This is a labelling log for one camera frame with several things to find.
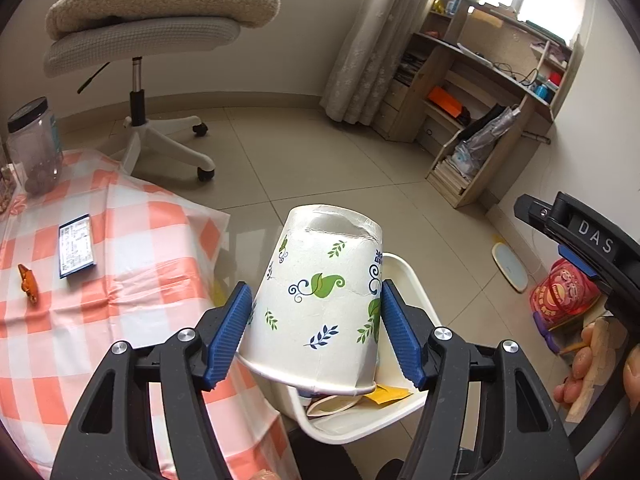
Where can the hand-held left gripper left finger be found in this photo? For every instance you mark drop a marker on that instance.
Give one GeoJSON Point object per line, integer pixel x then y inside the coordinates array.
{"type": "Point", "coordinates": [230, 335]}

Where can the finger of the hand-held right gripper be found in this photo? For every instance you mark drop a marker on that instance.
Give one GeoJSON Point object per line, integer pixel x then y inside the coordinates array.
{"type": "Point", "coordinates": [580, 262]}

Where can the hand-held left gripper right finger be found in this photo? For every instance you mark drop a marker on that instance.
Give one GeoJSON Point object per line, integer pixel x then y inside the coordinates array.
{"type": "Point", "coordinates": [402, 335]}

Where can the leaf print paper cup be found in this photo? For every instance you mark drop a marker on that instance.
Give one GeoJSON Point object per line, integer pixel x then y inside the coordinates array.
{"type": "Point", "coordinates": [320, 310]}

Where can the white plastic bin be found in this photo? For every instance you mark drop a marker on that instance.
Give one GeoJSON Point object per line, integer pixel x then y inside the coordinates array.
{"type": "Point", "coordinates": [350, 425]}

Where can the person's right hand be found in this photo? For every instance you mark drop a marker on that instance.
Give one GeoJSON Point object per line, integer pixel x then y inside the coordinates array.
{"type": "Point", "coordinates": [582, 360]}

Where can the red strawberry bag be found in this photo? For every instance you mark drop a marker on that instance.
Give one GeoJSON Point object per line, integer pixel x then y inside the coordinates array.
{"type": "Point", "coordinates": [562, 295]}

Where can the white blue slipper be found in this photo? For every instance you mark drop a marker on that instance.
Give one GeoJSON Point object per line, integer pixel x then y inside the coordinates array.
{"type": "Point", "coordinates": [510, 267]}

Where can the purple plastic toy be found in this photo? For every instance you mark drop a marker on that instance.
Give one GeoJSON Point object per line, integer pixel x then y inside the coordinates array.
{"type": "Point", "coordinates": [546, 332]}

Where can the grey silver bag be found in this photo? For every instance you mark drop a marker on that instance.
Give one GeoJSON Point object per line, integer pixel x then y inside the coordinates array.
{"type": "Point", "coordinates": [487, 135]}

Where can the small blue card box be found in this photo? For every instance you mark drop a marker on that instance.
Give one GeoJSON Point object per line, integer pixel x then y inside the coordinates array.
{"type": "Point", "coordinates": [76, 245]}

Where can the orange peel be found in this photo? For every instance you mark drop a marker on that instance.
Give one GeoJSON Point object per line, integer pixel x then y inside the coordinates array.
{"type": "Point", "coordinates": [29, 285]}

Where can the orange flat box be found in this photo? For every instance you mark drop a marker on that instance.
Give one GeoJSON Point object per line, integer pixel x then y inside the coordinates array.
{"type": "Point", "coordinates": [445, 101]}

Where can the wooden desk with shelves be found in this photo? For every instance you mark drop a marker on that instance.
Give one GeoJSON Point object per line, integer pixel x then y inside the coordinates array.
{"type": "Point", "coordinates": [435, 65]}

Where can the clear jar with black lid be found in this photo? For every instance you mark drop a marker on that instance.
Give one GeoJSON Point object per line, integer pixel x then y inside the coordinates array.
{"type": "Point", "coordinates": [35, 155]}

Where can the lace curtain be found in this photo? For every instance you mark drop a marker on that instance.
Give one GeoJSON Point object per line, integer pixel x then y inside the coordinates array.
{"type": "Point", "coordinates": [380, 45]}

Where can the grey office chair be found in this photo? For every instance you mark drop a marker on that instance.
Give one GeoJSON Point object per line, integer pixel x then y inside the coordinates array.
{"type": "Point", "coordinates": [140, 45]}

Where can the cream fleece blanket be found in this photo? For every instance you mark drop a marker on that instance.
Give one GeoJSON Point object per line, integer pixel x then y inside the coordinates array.
{"type": "Point", "coordinates": [160, 2]}

